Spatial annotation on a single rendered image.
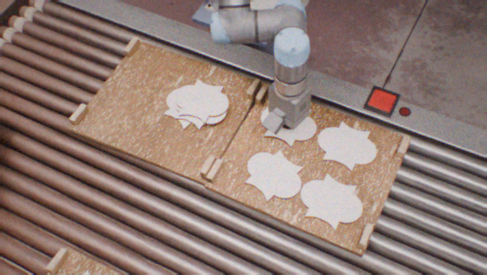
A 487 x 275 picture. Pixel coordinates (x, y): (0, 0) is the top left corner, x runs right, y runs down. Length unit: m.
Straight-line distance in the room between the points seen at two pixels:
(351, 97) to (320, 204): 0.36
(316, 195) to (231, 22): 0.45
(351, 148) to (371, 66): 1.48
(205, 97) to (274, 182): 0.31
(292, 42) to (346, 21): 1.87
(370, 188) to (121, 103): 0.70
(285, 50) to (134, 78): 0.55
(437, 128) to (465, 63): 1.47
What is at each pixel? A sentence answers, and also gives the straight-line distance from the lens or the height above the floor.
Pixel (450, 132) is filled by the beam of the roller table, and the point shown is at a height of 0.91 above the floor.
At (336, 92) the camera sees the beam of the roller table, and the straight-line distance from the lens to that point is 1.54.
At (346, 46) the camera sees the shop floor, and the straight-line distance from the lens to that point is 2.92.
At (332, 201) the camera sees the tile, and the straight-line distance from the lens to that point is 1.32.
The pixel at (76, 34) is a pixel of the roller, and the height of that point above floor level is 0.91.
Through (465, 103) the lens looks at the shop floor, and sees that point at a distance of 2.80.
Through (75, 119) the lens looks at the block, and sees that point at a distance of 1.51.
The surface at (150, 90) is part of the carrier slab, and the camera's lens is 1.54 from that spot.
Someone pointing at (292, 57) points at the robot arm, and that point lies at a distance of 1.18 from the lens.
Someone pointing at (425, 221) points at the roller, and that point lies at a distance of 1.37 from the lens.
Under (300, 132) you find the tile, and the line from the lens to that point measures 1.41.
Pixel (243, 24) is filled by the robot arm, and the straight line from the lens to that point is 1.27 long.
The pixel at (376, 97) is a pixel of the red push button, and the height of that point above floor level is 0.93.
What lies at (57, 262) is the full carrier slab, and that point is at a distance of 1.32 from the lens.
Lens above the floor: 2.11
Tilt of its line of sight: 57 degrees down
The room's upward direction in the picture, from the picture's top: 5 degrees counter-clockwise
